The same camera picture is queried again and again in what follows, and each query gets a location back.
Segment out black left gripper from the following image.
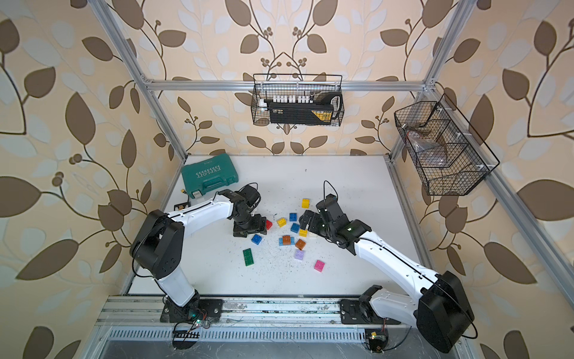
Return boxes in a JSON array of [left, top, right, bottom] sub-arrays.
[[238, 213, 273, 239]]

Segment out blue square lego brick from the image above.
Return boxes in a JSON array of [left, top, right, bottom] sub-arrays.
[[251, 234, 263, 245]]

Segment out light blue lego brick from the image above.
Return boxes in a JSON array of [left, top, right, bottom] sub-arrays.
[[278, 236, 295, 246]]

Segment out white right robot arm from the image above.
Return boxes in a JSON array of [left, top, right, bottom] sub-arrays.
[[299, 194, 475, 353]]

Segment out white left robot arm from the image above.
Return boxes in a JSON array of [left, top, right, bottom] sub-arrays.
[[129, 182, 267, 324]]

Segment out orange lego brick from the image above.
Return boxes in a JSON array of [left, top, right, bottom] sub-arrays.
[[295, 239, 306, 251]]

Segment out lilac lego brick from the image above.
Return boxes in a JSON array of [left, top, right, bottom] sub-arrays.
[[294, 249, 305, 261]]

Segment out pink lego brick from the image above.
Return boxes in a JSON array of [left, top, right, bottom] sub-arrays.
[[314, 260, 325, 272]]

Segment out dark green long lego brick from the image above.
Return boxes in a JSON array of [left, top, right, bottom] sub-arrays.
[[242, 248, 254, 266]]

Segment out green plastic tool case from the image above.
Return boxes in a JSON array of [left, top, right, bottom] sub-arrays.
[[181, 153, 239, 199]]

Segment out black parallel charging board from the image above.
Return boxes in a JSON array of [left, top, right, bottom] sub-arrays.
[[173, 202, 191, 211]]

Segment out black battery charger in basket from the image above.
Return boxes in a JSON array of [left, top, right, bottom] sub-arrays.
[[251, 91, 345, 126]]

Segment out plastic bag in basket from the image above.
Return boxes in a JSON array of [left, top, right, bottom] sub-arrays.
[[407, 130, 446, 162]]

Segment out black wire basket back wall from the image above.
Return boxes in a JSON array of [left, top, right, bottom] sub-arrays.
[[251, 73, 345, 127]]

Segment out black wire basket wall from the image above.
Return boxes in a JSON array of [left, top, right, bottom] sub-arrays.
[[251, 73, 345, 127], [394, 94, 500, 196]]

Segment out black wire basket right wall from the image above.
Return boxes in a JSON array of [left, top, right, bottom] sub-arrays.
[[394, 94, 500, 196]]

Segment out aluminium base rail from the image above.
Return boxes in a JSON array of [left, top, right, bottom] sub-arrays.
[[96, 296, 402, 345]]

